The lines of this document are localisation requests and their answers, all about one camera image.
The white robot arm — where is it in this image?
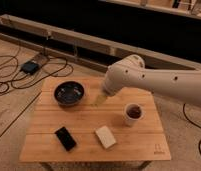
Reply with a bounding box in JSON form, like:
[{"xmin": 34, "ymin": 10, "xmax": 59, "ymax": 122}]
[{"xmin": 94, "ymin": 54, "xmax": 201, "ymax": 108}]

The dark blue ceramic bowl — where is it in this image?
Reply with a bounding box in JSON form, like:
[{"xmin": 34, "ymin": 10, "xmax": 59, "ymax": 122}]
[{"xmin": 54, "ymin": 81, "xmax": 84, "ymax": 106}]

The white rectangular block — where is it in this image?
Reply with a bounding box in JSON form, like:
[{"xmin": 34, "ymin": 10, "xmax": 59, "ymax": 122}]
[{"xmin": 95, "ymin": 126, "xmax": 116, "ymax": 149}]

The white paper cup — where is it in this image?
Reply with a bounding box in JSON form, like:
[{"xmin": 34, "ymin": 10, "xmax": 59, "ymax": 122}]
[{"xmin": 124, "ymin": 103, "xmax": 143, "ymax": 127}]

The wooden table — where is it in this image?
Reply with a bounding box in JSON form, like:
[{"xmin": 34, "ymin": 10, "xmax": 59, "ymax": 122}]
[{"xmin": 20, "ymin": 77, "xmax": 171, "ymax": 162}]

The black smartphone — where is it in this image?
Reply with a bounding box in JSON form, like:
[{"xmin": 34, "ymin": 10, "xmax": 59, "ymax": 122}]
[{"xmin": 55, "ymin": 127, "xmax": 76, "ymax": 151}]

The blue power adapter box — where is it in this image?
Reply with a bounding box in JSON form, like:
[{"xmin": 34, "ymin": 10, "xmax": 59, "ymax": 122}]
[{"xmin": 21, "ymin": 61, "xmax": 39, "ymax": 75}]

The black floor cable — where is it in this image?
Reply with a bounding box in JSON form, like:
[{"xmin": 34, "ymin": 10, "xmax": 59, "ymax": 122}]
[{"xmin": 0, "ymin": 43, "xmax": 75, "ymax": 95}]

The black cable right side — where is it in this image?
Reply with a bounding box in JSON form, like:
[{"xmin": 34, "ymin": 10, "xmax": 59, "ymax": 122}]
[{"xmin": 182, "ymin": 103, "xmax": 201, "ymax": 164}]

